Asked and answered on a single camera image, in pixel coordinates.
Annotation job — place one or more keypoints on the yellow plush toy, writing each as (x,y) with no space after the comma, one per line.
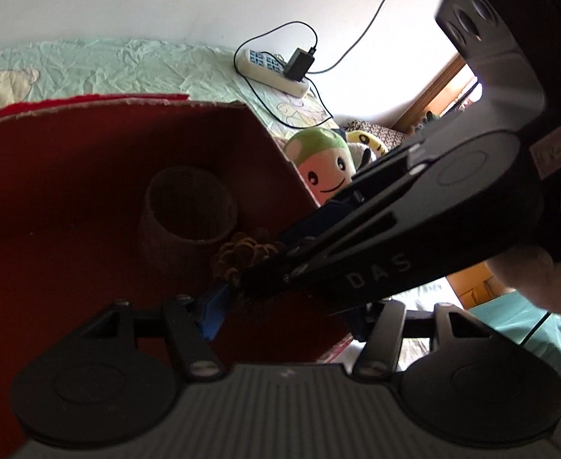
(366,138)

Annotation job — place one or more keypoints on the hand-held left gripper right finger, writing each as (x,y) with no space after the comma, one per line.
(357,327)

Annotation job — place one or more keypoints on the large red cardboard box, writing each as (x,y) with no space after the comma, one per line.
(70,201)

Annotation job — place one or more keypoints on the dark patterned cloth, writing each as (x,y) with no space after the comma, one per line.
(390,134)

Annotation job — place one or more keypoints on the pale printed bed sheet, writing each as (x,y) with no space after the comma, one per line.
(118,67)

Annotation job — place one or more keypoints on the green capped plush toy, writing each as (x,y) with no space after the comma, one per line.
(318,172)

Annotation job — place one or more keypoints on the black charger adapter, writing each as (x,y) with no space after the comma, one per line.
(297,64)

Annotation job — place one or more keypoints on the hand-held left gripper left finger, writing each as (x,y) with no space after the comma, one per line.
(213,313)

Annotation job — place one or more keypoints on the wooden door frame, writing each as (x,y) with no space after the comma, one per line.
(429,100)

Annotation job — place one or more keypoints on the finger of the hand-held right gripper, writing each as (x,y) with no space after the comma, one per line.
(309,260)
(309,224)

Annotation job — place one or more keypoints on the white power strip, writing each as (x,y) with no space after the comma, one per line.
(261,69)

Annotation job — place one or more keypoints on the brown pine cone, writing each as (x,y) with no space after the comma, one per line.
(242,253)

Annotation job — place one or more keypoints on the grey plush toy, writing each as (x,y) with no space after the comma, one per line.
(359,157)

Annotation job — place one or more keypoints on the person's right hand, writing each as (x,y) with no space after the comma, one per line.
(539,277)

